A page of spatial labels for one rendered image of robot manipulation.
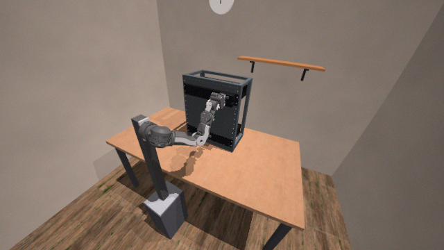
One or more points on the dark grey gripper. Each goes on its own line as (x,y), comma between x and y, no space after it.
(219,98)

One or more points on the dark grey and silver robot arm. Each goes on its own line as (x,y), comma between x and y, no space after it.
(162,135)

